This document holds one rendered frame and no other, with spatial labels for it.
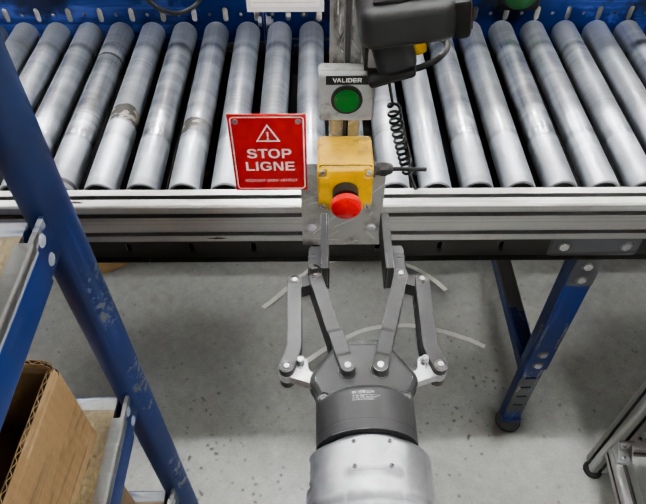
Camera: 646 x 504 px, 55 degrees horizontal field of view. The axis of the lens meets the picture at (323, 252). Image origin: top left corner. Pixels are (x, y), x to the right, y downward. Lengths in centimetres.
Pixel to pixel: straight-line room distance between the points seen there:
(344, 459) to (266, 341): 125
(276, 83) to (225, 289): 78
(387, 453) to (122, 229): 67
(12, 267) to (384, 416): 26
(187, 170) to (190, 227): 9
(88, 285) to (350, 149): 47
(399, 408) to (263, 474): 105
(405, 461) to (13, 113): 31
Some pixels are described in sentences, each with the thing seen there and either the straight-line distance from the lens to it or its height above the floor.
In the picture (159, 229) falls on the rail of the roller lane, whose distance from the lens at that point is 98.
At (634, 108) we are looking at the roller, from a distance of 124.
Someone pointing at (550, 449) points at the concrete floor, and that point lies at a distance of 160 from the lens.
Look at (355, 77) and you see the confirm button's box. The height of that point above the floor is 98.
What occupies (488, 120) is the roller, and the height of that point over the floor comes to 74.
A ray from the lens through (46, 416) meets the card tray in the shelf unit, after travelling 44.
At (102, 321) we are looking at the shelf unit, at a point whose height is 104.
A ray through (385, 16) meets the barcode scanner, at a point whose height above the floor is 107.
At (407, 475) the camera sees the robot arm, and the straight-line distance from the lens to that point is 43.
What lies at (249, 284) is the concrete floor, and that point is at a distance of 178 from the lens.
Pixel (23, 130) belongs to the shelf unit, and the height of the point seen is 120.
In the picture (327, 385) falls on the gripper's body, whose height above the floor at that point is 96.
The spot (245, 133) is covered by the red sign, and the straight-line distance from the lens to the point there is 82.
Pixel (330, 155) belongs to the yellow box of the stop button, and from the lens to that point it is 80.
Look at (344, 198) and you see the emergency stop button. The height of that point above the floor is 86.
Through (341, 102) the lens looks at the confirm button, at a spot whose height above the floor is 95.
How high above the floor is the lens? 139
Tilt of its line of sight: 49 degrees down
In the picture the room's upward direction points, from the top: straight up
